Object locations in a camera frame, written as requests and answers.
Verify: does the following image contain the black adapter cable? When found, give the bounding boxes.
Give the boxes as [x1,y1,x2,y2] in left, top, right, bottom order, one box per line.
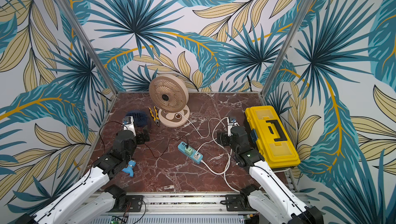
[98,121,189,160]

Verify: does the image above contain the dark blue small fan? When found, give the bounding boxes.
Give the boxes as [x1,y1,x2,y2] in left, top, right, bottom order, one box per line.
[125,110,151,128]

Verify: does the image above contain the yellow black toolbox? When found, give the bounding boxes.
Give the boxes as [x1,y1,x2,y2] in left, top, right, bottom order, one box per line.
[244,106,301,169]

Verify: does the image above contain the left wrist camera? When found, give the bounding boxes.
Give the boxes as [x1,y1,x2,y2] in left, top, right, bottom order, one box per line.
[122,116,136,136]

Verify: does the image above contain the teal power strip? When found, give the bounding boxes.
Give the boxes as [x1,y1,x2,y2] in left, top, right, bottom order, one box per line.
[177,142,203,164]

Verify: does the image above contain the blue plastic tap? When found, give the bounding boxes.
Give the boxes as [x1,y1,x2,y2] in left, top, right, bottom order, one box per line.
[122,160,136,177]

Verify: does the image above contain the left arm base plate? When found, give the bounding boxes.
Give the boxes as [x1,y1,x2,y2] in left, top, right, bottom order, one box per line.
[116,195,144,213]

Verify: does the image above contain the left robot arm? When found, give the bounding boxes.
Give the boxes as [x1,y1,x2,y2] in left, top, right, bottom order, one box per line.
[15,128,150,224]

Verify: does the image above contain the beige desk fan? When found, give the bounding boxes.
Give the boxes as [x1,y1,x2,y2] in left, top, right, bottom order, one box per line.
[149,74,190,128]

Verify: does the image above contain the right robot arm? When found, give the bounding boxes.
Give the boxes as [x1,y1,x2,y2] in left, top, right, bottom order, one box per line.
[217,126,324,224]

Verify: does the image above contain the white power strip cable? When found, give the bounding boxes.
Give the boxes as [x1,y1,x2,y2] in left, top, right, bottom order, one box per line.
[199,117,242,193]

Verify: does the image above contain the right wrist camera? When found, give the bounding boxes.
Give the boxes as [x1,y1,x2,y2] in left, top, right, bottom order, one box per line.
[227,117,239,137]

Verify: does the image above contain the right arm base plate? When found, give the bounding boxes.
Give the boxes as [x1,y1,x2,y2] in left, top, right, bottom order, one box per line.
[221,194,247,212]

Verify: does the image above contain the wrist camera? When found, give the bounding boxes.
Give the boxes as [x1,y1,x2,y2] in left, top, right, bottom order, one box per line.
[227,117,239,137]
[122,116,136,136]

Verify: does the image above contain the white fan power cable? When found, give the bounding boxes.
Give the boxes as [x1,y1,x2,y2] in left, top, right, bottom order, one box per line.
[177,112,230,155]

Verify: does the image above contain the green power adapter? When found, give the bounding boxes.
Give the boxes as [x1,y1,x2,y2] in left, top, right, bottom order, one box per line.
[184,147,193,156]

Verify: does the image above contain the yellow black pliers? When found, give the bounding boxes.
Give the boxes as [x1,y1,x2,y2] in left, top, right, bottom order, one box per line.
[149,106,160,126]

